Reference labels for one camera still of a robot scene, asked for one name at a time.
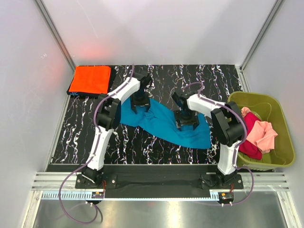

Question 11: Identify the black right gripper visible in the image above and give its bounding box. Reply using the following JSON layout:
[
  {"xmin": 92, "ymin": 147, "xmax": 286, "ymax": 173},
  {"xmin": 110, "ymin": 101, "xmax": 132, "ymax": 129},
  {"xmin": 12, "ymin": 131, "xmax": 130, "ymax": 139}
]
[{"xmin": 173, "ymin": 109, "xmax": 200, "ymax": 132}]

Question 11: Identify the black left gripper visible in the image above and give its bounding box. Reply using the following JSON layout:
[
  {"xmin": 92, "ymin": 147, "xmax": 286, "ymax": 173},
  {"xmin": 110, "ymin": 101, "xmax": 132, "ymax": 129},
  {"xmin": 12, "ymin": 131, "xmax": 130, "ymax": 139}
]
[{"xmin": 130, "ymin": 89, "xmax": 150, "ymax": 113}]

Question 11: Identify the blue t shirt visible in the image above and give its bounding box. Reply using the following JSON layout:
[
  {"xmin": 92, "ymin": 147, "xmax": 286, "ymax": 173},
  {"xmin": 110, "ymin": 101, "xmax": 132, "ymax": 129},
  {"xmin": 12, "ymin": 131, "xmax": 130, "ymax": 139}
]
[{"xmin": 120, "ymin": 98, "xmax": 211, "ymax": 149}]

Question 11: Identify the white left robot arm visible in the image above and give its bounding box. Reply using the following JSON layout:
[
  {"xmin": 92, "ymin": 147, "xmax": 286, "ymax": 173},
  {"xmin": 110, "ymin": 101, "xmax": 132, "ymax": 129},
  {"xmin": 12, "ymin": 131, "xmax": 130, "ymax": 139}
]
[{"xmin": 81, "ymin": 71, "xmax": 152, "ymax": 188}]

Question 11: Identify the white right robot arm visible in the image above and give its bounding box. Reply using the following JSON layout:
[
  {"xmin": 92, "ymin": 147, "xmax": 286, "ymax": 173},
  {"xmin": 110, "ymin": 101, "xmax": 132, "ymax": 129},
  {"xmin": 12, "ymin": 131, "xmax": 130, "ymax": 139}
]
[{"xmin": 171, "ymin": 92, "xmax": 247, "ymax": 188}]

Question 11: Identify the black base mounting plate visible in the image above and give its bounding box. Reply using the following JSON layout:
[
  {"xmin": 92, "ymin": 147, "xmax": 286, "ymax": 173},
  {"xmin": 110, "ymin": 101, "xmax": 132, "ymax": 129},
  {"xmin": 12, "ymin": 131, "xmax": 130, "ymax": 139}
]
[{"xmin": 75, "ymin": 164, "xmax": 244, "ymax": 200}]

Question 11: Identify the pink t shirt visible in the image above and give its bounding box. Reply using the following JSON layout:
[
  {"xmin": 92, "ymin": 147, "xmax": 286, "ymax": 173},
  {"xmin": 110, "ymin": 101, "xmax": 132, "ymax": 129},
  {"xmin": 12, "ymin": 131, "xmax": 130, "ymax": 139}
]
[{"xmin": 241, "ymin": 107, "xmax": 278, "ymax": 155}]

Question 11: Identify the olive green plastic bin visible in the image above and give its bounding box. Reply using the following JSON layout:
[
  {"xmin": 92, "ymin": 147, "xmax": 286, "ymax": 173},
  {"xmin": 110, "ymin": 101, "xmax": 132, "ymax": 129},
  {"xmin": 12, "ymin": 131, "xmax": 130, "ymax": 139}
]
[{"xmin": 228, "ymin": 92, "xmax": 295, "ymax": 171}]

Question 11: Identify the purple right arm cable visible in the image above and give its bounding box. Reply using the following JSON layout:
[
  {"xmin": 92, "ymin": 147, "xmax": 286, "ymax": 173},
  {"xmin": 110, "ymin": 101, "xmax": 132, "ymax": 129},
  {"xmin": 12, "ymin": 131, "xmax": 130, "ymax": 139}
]
[{"xmin": 181, "ymin": 82, "xmax": 255, "ymax": 205}]

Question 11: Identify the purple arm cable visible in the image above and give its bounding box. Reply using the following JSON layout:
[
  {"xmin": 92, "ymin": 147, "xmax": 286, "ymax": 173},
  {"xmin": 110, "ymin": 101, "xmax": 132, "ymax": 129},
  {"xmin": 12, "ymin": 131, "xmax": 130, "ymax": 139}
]
[
  {"xmin": 181, "ymin": 82, "xmax": 255, "ymax": 205},
  {"xmin": 58, "ymin": 63, "xmax": 135, "ymax": 224}
]

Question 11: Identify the aluminium frame rail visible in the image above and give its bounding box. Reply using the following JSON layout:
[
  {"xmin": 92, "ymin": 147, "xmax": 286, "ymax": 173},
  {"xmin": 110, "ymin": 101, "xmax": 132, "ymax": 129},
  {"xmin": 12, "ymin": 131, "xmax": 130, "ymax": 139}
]
[{"xmin": 31, "ymin": 172, "xmax": 289, "ymax": 191}]

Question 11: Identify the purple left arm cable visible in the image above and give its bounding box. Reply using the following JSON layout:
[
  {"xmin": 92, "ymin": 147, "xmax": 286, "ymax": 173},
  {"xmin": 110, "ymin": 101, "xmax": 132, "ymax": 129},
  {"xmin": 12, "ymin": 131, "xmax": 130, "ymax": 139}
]
[{"xmin": 58, "ymin": 63, "xmax": 135, "ymax": 224}]

